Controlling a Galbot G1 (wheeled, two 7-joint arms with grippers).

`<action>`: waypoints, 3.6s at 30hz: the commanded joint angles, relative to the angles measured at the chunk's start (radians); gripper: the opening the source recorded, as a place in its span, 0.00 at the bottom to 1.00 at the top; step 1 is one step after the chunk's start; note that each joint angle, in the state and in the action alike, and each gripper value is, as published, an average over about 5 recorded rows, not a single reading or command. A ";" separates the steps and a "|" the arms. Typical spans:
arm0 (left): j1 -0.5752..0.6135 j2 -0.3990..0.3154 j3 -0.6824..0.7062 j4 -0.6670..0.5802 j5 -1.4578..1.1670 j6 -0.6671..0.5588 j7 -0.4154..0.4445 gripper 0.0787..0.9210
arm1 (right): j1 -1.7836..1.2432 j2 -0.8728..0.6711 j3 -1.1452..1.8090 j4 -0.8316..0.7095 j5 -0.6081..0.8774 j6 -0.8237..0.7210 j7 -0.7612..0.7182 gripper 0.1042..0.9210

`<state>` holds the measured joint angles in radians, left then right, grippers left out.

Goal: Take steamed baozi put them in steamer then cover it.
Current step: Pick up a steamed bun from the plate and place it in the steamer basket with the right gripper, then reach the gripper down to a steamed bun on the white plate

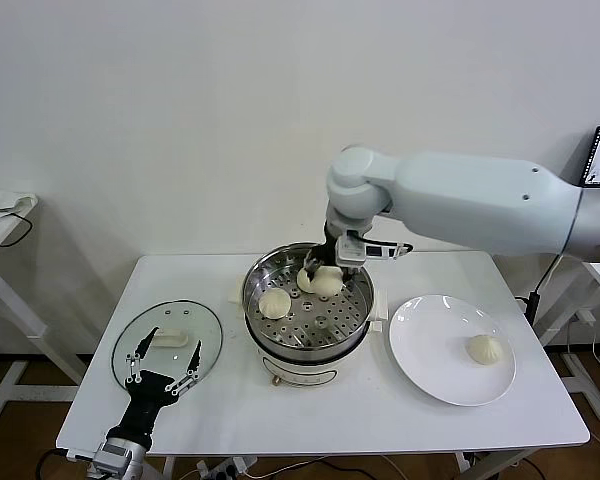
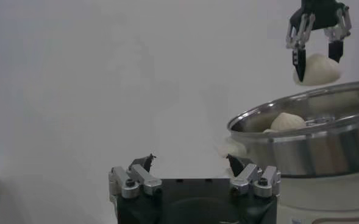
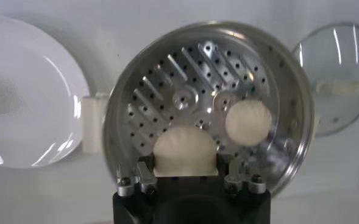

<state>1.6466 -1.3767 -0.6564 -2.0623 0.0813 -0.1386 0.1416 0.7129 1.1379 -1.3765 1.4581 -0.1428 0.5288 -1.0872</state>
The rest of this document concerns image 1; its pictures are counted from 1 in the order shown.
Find white folded cloth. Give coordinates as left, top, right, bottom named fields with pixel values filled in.
left=0, top=188, right=40, bottom=221

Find white round plate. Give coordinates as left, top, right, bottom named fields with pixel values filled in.
left=388, top=294, right=517, bottom=407

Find black cable with white plug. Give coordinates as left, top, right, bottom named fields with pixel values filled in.
left=517, top=254, right=564, bottom=324

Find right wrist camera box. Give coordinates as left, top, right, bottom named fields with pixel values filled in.
left=334, top=233, right=412, bottom=266

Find white power strip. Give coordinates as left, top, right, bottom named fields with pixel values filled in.
left=197, top=457, right=259, bottom=480

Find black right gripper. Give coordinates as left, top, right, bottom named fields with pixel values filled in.
left=304, top=223, right=360, bottom=290

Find thin black cable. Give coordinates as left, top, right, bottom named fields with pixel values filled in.
left=0, top=212, right=34, bottom=249

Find round glass pot lid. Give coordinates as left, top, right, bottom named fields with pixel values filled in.
left=111, top=299, right=224, bottom=400

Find stainless steel steamer basket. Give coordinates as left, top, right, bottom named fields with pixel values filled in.
left=242, top=243, right=375, bottom=354

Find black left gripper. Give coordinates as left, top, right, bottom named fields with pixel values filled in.
left=107, top=326, right=204, bottom=446

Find white electric cooker base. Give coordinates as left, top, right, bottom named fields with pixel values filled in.
left=228, top=277, right=389, bottom=389

